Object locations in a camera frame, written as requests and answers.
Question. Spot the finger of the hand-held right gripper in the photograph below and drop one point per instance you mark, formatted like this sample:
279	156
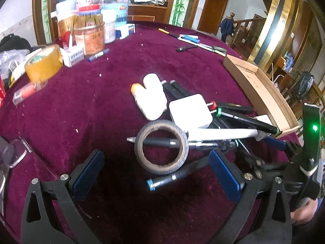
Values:
276	143
276	170

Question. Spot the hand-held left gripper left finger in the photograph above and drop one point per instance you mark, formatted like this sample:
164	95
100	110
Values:
87	176

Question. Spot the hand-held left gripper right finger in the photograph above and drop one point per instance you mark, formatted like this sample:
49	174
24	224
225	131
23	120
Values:
226	174

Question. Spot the small white block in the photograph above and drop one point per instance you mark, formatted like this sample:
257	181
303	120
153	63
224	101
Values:
262	119

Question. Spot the black marker green caps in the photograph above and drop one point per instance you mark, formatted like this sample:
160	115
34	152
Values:
248	122

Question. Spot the black marker teal caps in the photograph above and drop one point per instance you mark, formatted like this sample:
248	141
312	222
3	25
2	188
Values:
177	174

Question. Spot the black marker red cap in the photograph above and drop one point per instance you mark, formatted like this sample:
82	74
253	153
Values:
233	107

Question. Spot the black tape roll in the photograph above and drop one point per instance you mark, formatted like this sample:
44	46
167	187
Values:
162	170

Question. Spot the shallow cardboard box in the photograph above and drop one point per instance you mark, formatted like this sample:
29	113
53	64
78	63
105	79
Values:
256	81

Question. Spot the white charger adapter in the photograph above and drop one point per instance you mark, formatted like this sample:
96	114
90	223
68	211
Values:
190	109

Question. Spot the white plastic bottle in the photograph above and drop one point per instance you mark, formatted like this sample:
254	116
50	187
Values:
155	89

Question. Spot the person's right hand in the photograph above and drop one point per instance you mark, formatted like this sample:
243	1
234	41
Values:
304	212

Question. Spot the thin black pen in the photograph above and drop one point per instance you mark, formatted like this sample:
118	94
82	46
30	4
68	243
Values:
157	141

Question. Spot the clear plastic blister pack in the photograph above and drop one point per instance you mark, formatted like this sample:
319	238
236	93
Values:
11	153

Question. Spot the white tube orange cap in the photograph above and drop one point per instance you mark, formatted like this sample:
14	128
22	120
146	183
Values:
149	111

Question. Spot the clear case red item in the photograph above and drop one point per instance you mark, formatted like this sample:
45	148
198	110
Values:
28	91

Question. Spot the olive green marker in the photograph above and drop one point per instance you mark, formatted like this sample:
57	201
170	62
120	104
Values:
219	49

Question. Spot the wooden stair railing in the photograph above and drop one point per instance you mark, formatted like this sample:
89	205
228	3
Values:
250	33

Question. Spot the tan packing tape roll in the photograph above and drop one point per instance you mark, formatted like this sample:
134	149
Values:
43	66

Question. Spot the white barcode box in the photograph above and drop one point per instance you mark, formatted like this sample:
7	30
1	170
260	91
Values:
73	57

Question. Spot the red snack packet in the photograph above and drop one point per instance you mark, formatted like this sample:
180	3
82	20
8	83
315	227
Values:
2	91

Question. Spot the small blue marker pen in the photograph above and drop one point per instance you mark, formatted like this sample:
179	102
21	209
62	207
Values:
99	55

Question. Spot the long white pen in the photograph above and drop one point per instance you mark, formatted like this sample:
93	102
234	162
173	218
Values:
203	45

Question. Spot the gold black pillar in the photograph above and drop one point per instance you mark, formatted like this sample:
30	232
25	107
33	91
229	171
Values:
276	17

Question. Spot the dark blue jacket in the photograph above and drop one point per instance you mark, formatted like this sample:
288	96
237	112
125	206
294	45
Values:
226	26

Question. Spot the black gel pen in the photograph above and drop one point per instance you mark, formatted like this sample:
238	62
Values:
186	48

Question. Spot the blue white marker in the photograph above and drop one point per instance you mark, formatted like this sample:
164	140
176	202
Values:
191	40

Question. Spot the round orange tin can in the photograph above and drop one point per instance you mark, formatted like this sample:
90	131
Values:
91	39

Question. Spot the clear plastic wrap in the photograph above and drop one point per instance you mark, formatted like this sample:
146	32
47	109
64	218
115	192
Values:
10	61

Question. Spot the white marker pen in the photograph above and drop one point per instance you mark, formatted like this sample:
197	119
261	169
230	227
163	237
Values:
188	35

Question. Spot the brown wooden door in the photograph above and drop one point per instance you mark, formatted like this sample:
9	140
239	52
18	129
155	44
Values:
213	10

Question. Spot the blue white small box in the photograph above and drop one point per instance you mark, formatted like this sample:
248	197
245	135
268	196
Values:
125	31

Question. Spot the white plastic jar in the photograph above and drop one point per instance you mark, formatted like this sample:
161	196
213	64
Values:
109	28

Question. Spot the black bag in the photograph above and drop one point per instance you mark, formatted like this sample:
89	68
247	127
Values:
14	43

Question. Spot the yellow black pen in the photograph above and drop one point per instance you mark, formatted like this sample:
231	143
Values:
167	32

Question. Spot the clear jar blue label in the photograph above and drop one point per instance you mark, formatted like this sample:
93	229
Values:
116	12

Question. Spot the blue container red lid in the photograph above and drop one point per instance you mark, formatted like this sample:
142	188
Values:
88	9

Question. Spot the bamboo painted panel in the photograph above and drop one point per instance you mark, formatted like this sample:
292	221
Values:
180	2

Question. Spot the wooden sideboard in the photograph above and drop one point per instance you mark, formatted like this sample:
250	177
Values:
147	14

